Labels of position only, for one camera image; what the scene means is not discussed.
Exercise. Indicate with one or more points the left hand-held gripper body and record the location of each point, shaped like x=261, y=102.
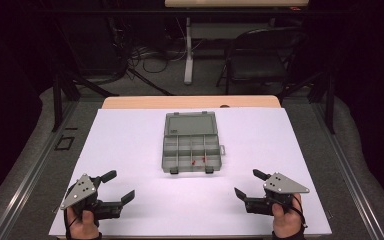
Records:
x=83, y=193

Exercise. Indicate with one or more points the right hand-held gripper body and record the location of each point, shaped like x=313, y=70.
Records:
x=281, y=186

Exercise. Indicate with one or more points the grey transparent plastic organizer box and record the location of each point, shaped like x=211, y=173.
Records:
x=190, y=143

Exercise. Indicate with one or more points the person's left hand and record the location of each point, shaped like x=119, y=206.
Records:
x=83, y=226

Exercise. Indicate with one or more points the person's right hand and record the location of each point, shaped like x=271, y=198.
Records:
x=286, y=220

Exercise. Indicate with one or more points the white table sheet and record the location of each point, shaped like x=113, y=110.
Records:
x=146, y=150

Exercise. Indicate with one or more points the black folding chair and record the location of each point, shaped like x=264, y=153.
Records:
x=260, y=60

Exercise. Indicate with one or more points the white desk leg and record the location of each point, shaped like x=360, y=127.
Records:
x=188, y=50

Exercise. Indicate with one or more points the aluminium floor rail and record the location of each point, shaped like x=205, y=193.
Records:
x=30, y=173
x=350, y=173

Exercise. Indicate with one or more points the black metal frame stand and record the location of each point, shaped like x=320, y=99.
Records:
x=63, y=96
x=316, y=93

